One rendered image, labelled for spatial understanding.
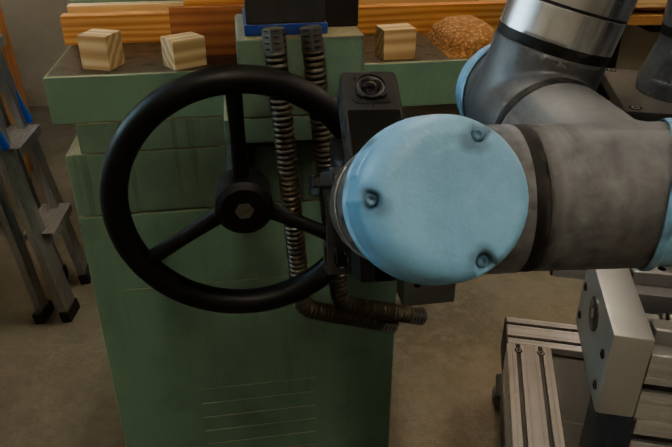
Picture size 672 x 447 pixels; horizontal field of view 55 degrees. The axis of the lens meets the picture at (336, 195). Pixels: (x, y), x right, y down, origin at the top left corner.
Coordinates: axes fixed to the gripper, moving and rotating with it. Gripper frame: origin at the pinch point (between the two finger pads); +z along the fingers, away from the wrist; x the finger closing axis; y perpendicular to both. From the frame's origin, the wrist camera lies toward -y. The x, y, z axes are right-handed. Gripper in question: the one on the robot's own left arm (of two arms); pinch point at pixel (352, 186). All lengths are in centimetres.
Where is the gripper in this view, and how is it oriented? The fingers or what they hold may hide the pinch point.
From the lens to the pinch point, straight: 61.8
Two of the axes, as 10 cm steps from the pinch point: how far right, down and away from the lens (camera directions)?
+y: 0.3, 10.0, -0.3
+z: -0.8, 0.3, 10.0
